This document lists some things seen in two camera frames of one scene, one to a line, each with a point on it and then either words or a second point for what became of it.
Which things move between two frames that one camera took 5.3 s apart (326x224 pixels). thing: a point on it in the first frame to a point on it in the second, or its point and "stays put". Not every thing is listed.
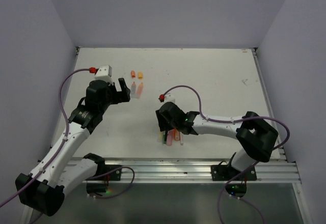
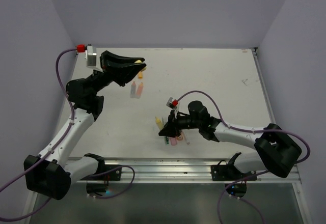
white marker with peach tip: x=133 y=90 stays put
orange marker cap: x=140 y=75 stays put
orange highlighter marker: x=139 y=90 stays put
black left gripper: x=119 y=96 to x=118 y=68
